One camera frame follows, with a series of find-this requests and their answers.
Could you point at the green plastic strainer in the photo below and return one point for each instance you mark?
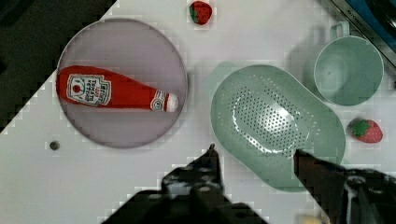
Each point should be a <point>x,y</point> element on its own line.
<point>262,114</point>

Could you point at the small dark red strawberry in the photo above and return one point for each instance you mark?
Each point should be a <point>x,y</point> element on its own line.
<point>200,12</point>

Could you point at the green plastic cup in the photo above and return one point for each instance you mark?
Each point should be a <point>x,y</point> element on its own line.
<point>347,70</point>

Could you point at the red ketchup bottle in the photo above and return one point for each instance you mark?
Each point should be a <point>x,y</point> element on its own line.
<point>97,87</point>

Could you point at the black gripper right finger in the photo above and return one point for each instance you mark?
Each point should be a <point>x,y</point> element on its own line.
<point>347,196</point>

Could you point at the grey round plate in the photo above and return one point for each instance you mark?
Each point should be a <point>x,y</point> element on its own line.
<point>139,51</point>

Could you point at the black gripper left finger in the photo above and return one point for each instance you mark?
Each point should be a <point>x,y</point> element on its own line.
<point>203,171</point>

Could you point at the red toy strawberry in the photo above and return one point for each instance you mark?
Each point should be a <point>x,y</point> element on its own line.
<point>367,131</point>

